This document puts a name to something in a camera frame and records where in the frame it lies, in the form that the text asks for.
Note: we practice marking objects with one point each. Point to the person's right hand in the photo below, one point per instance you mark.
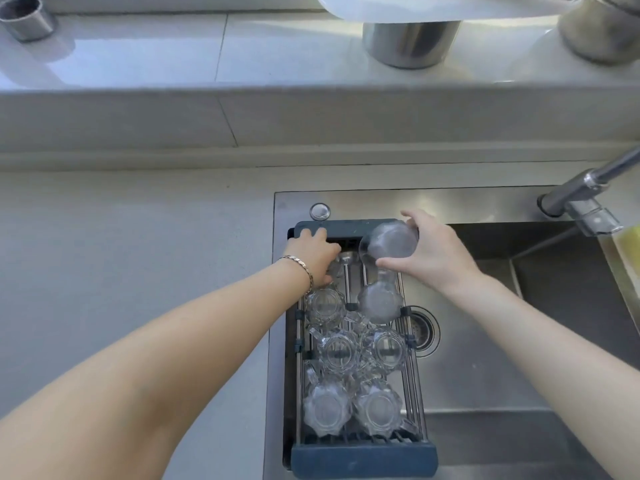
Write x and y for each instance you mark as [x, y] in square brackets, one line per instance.
[440, 257]

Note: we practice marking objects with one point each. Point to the person's left hand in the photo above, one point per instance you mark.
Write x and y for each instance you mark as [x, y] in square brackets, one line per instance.
[315, 257]

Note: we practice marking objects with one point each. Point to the person's right thumb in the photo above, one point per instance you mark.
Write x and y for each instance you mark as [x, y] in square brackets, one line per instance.
[390, 266]

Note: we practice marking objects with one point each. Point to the person's left thumb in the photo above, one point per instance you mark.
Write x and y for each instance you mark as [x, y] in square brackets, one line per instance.
[326, 280]

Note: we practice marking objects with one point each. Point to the clear glass cup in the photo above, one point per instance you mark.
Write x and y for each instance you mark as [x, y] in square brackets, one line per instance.
[336, 269]

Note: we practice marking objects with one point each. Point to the smooth clear glass tumbler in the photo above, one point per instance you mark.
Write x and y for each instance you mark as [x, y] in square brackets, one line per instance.
[380, 303]
[390, 240]

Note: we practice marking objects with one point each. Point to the person's left forearm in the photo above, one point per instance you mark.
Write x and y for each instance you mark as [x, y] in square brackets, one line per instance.
[165, 359]

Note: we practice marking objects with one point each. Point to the person's right forearm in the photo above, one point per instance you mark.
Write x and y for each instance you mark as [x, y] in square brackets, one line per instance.
[550, 359]

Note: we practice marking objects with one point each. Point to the faceted clear glass mug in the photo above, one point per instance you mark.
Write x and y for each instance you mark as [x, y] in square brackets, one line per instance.
[341, 352]
[326, 408]
[325, 305]
[391, 349]
[379, 410]

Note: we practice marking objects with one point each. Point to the round chrome sink knob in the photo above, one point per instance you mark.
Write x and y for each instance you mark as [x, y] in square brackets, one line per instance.
[320, 211]

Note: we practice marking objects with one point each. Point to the steel sink drain strainer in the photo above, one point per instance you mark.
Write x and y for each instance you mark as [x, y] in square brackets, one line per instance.
[425, 330]

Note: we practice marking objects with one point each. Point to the stainless steel sink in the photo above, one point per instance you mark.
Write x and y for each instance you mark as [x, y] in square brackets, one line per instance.
[500, 374]

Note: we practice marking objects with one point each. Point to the blue-grey dish drying rack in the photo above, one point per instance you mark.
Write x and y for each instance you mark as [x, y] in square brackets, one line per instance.
[362, 457]

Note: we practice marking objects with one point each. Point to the chrome kitchen faucet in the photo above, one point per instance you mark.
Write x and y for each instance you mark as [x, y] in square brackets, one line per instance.
[580, 192]

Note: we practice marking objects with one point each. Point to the yellow sponge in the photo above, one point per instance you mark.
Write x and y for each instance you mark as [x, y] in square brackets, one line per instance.
[632, 240]

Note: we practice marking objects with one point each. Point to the large steel pot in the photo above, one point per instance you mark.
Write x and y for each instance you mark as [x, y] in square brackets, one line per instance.
[602, 27]

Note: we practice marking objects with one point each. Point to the small steel cup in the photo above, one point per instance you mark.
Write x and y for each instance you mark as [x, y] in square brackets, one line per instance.
[26, 17]

